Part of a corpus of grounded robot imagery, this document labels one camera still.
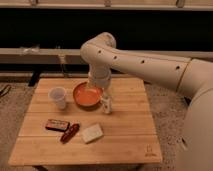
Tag long wooden bench rail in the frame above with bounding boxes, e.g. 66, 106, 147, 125
0, 47, 213, 65

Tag wooden table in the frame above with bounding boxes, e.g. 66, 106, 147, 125
9, 78, 162, 166

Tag white rectangular sponge block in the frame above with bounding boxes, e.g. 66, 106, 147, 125
82, 124, 104, 143

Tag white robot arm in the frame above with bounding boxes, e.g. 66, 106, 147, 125
80, 32, 213, 171

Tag dark red sausage toy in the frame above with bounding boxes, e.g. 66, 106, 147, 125
60, 124, 80, 143

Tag orange bowl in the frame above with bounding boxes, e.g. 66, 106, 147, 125
73, 82, 103, 107

